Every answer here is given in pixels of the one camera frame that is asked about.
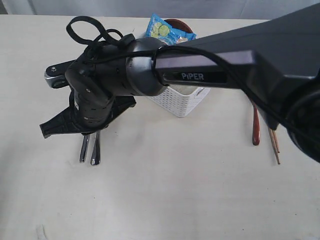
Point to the brown wooden chopstick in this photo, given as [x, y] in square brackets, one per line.
[274, 147]
[275, 140]

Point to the brown wooden plate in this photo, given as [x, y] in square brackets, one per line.
[178, 24]

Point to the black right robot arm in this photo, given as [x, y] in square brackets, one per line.
[276, 63]

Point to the blue chips bag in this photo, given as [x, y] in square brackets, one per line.
[165, 32]

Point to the silver table knife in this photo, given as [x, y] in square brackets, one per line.
[84, 148]

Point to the silver metal fork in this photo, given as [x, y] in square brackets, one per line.
[96, 152]

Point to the dark red wooden spoon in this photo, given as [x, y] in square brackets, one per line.
[255, 126]

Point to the white plastic woven basket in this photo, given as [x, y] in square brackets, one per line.
[180, 100]

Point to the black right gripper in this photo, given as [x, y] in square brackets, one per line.
[100, 91]

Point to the white backdrop curtain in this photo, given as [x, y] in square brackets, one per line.
[180, 9]

